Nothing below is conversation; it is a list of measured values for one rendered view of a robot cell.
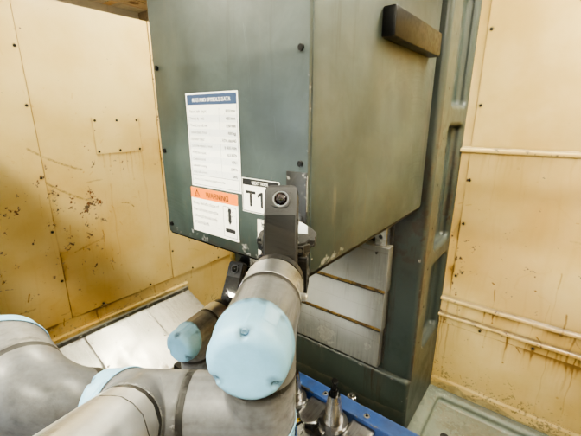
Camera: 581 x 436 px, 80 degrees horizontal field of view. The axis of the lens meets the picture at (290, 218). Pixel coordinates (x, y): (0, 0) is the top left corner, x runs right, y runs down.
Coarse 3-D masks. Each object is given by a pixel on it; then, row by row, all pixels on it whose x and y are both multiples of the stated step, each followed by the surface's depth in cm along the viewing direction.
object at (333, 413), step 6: (330, 396) 74; (330, 402) 74; (336, 402) 73; (330, 408) 74; (336, 408) 74; (324, 414) 75; (330, 414) 74; (336, 414) 74; (342, 414) 75; (324, 420) 75; (330, 420) 74; (336, 420) 74; (342, 420) 75; (330, 426) 74; (336, 426) 74
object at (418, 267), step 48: (480, 0) 122; (432, 96) 107; (432, 144) 110; (432, 192) 115; (384, 240) 124; (432, 240) 125; (432, 288) 154; (384, 336) 137; (432, 336) 154; (384, 384) 140
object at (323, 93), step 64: (192, 0) 68; (256, 0) 59; (320, 0) 54; (384, 0) 70; (192, 64) 72; (256, 64) 62; (320, 64) 56; (384, 64) 75; (256, 128) 65; (320, 128) 60; (384, 128) 81; (320, 192) 63; (384, 192) 87; (256, 256) 73; (320, 256) 67
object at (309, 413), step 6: (312, 396) 84; (306, 402) 82; (312, 402) 82; (318, 402) 82; (324, 402) 82; (300, 408) 80; (306, 408) 80; (312, 408) 80; (318, 408) 80; (324, 408) 80; (300, 414) 79; (306, 414) 78; (312, 414) 78; (318, 414) 78; (306, 420) 77; (312, 420) 77; (318, 420) 77
